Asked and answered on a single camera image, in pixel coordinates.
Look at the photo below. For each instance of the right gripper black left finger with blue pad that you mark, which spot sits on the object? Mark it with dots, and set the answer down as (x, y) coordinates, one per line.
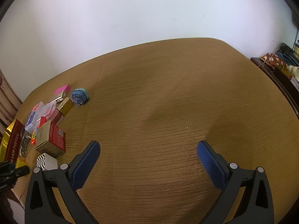
(41, 205)

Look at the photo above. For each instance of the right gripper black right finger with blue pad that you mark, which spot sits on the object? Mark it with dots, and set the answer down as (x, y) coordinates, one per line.
(256, 205)

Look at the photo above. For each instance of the red gold toffee tin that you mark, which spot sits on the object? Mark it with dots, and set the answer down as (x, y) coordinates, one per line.
(11, 143)

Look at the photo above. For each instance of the black white zigzag box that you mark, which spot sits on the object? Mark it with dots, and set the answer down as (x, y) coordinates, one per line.
(46, 162)

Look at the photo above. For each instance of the clear case blue red cards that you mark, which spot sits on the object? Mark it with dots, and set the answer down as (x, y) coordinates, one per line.
(39, 110)

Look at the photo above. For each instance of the red beige carton box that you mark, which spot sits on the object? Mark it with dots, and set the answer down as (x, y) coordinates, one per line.
(50, 140)

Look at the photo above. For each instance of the clear case pink contents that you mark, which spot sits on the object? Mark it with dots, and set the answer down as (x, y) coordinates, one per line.
(53, 115)

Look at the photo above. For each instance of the gold rectangular box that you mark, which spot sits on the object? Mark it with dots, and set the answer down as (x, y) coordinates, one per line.
(65, 106)

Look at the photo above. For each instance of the pink rectangular box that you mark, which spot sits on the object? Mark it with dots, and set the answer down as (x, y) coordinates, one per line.
(65, 88)

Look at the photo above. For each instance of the blue teal coin pouch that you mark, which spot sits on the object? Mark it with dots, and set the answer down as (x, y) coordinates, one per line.
(79, 96)

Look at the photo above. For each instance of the orange rainbow round tin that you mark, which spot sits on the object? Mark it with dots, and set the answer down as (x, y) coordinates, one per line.
(33, 136)

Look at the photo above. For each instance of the beige patterned curtain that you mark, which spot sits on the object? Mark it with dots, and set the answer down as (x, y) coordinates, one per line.
(9, 103)

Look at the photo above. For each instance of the dark wooden side cabinet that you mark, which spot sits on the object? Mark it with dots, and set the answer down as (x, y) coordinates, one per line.
(282, 82)

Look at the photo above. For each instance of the patterned cloth bag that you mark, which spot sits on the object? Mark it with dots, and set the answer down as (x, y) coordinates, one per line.
(273, 60)

